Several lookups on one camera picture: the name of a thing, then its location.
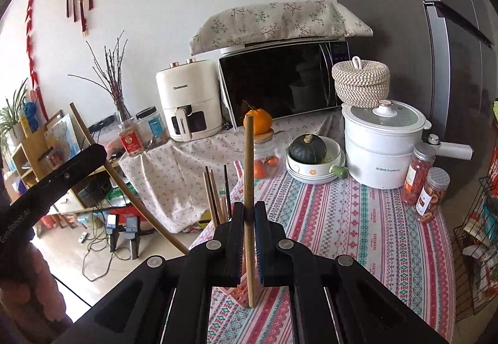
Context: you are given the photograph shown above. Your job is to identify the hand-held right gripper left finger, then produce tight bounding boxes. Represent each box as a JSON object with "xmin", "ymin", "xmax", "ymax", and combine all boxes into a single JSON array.
[{"xmin": 50, "ymin": 202, "xmax": 247, "ymax": 344}]

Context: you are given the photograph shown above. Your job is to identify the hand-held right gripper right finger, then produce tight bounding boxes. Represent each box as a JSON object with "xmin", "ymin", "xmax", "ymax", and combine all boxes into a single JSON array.
[{"xmin": 254, "ymin": 201, "xmax": 448, "ymax": 344}]

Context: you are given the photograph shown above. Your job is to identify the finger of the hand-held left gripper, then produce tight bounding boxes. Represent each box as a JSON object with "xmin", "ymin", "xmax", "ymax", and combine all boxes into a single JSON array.
[{"xmin": 16, "ymin": 144, "xmax": 108, "ymax": 213}]

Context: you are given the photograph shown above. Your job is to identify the pink perforated utensil holder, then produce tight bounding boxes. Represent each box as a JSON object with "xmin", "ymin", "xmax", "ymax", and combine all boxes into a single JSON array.
[{"xmin": 218, "ymin": 274, "xmax": 250, "ymax": 309}]

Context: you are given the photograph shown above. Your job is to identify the person's left forearm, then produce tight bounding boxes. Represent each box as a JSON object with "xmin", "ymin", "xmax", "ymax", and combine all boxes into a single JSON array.
[{"xmin": 0, "ymin": 245, "xmax": 68, "ymax": 344}]

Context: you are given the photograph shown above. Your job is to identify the framed picture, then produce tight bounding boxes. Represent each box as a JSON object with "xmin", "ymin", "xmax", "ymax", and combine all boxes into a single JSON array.
[{"xmin": 44, "ymin": 110, "xmax": 84, "ymax": 158}]

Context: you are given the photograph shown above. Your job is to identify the wooden shelf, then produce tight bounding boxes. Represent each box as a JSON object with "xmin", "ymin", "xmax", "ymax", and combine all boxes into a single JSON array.
[{"xmin": 8, "ymin": 122, "xmax": 117, "ymax": 212}]

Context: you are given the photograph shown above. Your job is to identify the red label jar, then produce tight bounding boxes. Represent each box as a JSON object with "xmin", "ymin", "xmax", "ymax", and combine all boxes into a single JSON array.
[{"xmin": 119, "ymin": 118, "xmax": 145, "ymax": 157}]

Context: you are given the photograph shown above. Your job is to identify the black floor stand device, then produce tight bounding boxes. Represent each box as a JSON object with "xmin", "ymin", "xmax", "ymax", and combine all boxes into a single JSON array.
[{"xmin": 105, "ymin": 214, "xmax": 156, "ymax": 260}]

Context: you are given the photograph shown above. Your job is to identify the green potted plant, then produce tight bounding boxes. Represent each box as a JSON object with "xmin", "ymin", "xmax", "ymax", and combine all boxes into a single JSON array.
[{"xmin": 0, "ymin": 80, "xmax": 30, "ymax": 146}]

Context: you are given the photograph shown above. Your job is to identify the white bowl with dark squash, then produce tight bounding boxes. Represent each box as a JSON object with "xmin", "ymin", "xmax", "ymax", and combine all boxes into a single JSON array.
[{"xmin": 286, "ymin": 136, "xmax": 349, "ymax": 184}]

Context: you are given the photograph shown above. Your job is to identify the patterned striped tablecloth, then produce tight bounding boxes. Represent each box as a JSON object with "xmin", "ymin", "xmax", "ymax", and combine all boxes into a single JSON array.
[{"xmin": 190, "ymin": 161, "xmax": 456, "ymax": 344}]

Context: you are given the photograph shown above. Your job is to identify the floral side table cover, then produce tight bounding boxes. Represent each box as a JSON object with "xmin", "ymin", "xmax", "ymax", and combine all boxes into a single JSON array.
[{"xmin": 119, "ymin": 111, "xmax": 343, "ymax": 236}]

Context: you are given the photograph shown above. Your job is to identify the clear glass jar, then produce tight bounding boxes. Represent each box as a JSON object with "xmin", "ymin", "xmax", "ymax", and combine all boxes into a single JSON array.
[{"xmin": 253, "ymin": 130, "xmax": 287, "ymax": 180}]

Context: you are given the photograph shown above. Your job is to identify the blue label jar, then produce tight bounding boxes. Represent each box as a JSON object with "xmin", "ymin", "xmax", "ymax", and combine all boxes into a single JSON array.
[{"xmin": 136, "ymin": 106, "xmax": 169, "ymax": 146}]

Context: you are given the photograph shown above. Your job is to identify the dark green pumpkin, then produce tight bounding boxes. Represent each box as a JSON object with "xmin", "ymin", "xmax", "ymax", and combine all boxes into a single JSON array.
[{"xmin": 288, "ymin": 134, "xmax": 327, "ymax": 165}]

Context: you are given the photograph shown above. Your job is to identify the dry branches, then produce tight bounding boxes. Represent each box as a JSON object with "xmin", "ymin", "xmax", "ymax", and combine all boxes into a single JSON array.
[{"xmin": 68, "ymin": 31, "xmax": 135, "ymax": 123}]

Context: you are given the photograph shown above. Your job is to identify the large orange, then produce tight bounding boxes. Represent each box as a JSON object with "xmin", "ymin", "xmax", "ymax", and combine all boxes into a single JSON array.
[{"xmin": 243, "ymin": 108, "xmax": 273, "ymax": 135}]

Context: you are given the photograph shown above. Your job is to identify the cream air fryer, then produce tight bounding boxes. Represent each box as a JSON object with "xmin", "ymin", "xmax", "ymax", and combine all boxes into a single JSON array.
[{"xmin": 156, "ymin": 58, "xmax": 223, "ymax": 142}]

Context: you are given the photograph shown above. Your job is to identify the white electric pot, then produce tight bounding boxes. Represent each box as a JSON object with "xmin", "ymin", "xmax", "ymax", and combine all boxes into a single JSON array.
[{"xmin": 341, "ymin": 99, "xmax": 474, "ymax": 189}]

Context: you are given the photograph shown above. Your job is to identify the black microwave oven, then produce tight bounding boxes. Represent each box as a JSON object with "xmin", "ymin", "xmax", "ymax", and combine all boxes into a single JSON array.
[{"xmin": 218, "ymin": 40, "xmax": 351, "ymax": 131}]

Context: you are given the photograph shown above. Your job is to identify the jar of red dried fruit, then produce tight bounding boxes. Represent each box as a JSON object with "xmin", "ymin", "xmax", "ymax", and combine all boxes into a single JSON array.
[{"xmin": 402, "ymin": 142, "xmax": 437, "ymax": 207}]

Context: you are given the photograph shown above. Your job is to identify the jar of dried fruit slices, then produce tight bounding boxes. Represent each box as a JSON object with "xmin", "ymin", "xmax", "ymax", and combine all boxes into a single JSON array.
[{"xmin": 416, "ymin": 168, "xmax": 451, "ymax": 223}]

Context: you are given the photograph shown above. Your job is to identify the woven lidded basket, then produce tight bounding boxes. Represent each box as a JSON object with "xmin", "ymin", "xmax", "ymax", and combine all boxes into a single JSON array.
[{"xmin": 331, "ymin": 56, "xmax": 391, "ymax": 109}]

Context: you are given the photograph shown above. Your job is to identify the floral cloth cover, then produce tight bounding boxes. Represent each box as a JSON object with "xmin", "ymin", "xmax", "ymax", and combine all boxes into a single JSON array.
[{"xmin": 189, "ymin": 0, "xmax": 373, "ymax": 56}]

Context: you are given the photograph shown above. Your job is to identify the grey refrigerator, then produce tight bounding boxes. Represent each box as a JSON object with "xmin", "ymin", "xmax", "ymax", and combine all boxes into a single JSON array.
[{"xmin": 315, "ymin": 0, "xmax": 498, "ymax": 181}]

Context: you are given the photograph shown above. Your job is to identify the red chili string decoration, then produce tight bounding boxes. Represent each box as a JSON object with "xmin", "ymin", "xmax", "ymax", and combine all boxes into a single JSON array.
[{"xmin": 24, "ymin": 0, "xmax": 49, "ymax": 123}]

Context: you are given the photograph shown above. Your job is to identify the black wire rack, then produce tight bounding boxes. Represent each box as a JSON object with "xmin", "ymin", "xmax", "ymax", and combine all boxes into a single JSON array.
[{"xmin": 453, "ymin": 173, "xmax": 498, "ymax": 321}]

